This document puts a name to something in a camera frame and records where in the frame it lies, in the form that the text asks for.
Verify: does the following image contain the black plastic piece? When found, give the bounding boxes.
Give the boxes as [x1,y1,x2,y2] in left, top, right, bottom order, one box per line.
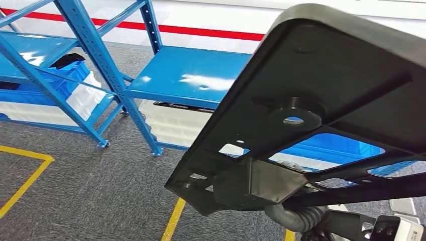
[50,52,86,70]

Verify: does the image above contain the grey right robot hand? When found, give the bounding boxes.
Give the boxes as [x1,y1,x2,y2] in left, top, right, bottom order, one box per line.
[264,203,295,231]

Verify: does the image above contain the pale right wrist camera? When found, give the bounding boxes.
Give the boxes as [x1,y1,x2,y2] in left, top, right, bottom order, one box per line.
[369,214,425,241]

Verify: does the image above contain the blue steel shelf rack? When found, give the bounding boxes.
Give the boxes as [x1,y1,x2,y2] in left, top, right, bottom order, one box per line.
[55,0,426,179]
[0,0,131,149]

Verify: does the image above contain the blue plastic bin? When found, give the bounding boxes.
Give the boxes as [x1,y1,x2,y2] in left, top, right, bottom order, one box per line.
[0,60,91,107]
[276,133,386,167]

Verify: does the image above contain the black perforated plate part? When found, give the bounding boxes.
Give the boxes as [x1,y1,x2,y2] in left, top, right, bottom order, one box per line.
[153,100,216,114]
[164,3,426,217]

